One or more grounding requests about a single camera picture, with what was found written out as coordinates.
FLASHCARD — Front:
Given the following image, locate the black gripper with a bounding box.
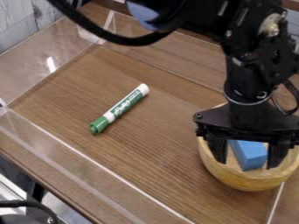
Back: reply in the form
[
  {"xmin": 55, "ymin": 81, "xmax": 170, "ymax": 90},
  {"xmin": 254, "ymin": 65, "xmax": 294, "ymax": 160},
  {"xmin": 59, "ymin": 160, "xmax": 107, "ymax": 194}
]
[{"xmin": 193, "ymin": 102, "xmax": 299, "ymax": 169}]

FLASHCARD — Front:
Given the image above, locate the blue foam block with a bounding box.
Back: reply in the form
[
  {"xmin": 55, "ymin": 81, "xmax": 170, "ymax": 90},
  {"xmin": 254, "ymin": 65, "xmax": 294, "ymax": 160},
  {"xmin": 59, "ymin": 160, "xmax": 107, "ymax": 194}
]
[{"xmin": 229, "ymin": 140, "xmax": 267, "ymax": 172}]

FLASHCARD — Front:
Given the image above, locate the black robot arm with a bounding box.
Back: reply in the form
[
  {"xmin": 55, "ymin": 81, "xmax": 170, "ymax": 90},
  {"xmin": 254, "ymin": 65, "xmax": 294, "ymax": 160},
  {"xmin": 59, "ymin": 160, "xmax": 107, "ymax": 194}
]
[{"xmin": 47, "ymin": 0, "xmax": 299, "ymax": 169}]

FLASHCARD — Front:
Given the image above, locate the brown wooden bowl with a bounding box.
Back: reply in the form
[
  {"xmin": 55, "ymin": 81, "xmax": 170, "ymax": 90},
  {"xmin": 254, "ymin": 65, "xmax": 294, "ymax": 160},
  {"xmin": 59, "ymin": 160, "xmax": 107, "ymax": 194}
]
[{"xmin": 197, "ymin": 101, "xmax": 299, "ymax": 193}]

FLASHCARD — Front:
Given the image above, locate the green white dry-erase marker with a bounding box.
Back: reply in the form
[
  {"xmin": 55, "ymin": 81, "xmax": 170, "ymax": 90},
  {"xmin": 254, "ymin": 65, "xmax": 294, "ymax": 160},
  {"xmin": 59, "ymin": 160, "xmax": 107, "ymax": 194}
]
[{"xmin": 90, "ymin": 83, "xmax": 150, "ymax": 135}]

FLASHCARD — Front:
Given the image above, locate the clear acrylic tray wall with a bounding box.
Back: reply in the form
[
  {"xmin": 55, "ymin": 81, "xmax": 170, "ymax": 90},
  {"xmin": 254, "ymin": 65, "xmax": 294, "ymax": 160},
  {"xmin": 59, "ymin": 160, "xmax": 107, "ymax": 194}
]
[{"xmin": 0, "ymin": 8, "xmax": 299, "ymax": 224}]

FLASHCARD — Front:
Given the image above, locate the black cable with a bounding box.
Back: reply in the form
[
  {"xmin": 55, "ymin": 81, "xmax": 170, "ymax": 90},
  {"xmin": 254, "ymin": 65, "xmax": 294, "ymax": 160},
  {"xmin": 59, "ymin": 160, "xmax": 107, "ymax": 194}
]
[{"xmin": 0, "ymin": 199, "xmax": 58, "ymax": 224}]

